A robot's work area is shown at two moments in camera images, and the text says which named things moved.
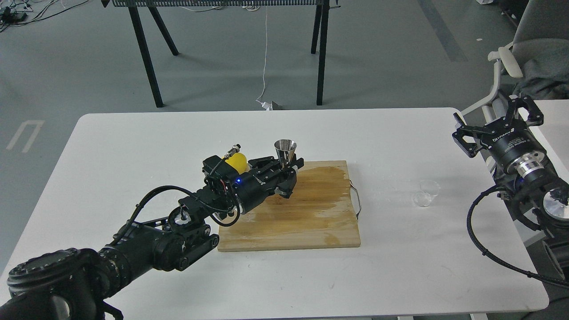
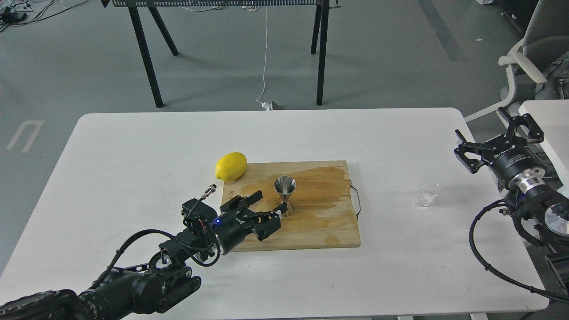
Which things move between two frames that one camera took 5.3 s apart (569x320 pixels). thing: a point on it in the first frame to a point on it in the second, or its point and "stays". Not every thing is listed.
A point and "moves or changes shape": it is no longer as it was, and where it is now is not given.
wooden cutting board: [320, 213] stays
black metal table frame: [320, 31] stays
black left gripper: [251, 188] to [230, 230]
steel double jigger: [285, 149] moves or changes shape
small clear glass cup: [429, 189] stays
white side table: [553, 134] stays
